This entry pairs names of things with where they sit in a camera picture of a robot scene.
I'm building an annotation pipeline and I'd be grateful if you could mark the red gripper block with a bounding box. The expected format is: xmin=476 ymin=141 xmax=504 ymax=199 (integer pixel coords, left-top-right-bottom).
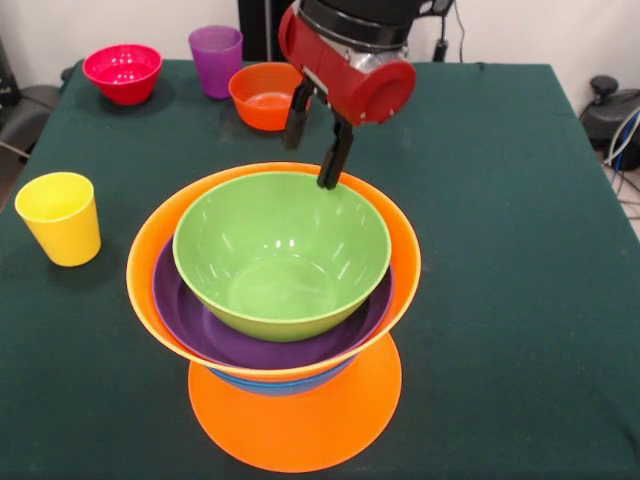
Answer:
xmin=278 ymin=7 xmax=417 ymax=190

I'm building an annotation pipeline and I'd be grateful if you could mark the green bowl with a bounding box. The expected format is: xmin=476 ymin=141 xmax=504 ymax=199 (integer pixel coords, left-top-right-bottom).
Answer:
xmin=172 ymin=171 xmax=393 ymax=343

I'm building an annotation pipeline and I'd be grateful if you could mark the large orange bowl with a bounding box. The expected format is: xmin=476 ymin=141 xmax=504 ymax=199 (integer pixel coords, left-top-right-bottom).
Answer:
xmin=125 ymin=161 xmax=423 ymax=384
xmin=187 ymin=332 xmax=403 ymax=474

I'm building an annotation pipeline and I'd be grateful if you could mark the wide purple bowl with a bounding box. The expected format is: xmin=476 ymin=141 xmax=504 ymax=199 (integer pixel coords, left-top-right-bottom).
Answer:
xmin=151 ymin=234 xmax=396 ymax=371

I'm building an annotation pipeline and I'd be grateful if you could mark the opaque blue bowl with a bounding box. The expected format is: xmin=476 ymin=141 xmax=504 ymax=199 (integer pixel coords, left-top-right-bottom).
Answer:
xmin=207 ymin=354 xmax=359 ymax=398

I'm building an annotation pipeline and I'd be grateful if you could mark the yellow cup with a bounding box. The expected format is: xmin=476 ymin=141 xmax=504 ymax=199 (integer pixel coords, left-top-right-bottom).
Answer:
xmin=14 ymin=171 xmax=102 ymax=268

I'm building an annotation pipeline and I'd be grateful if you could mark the small red-orange bowl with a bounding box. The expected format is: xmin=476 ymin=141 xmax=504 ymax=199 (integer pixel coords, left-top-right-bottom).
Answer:
xmin=228 ymin=62 xmax=316 ymax=132

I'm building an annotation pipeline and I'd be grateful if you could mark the purple cup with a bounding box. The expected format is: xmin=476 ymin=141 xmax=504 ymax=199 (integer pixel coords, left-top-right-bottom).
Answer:
xmin=188 ymin=25 xmax=244 ymax=100

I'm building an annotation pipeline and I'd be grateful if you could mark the pink bowl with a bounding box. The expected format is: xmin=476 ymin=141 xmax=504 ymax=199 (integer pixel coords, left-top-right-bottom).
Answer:
xmin=81 ymin=43 xmax=164 ymax=107

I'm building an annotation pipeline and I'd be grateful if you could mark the dark green tablecloth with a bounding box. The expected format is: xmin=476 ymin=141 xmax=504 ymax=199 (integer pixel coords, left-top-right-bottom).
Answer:
xmin=0 ymin=58 xmax=640 ymax=480

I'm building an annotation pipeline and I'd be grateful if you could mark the black wall cable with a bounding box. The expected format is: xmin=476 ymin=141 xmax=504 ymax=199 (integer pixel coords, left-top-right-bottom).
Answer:
xmin=433 ymin=0 xmax=486 ymax=69

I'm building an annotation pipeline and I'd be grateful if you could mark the bundle of floor cables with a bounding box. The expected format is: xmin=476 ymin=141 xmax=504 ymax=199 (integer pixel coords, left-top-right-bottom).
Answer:
xmin=602 ymin=110 xmax=640 ymax=206

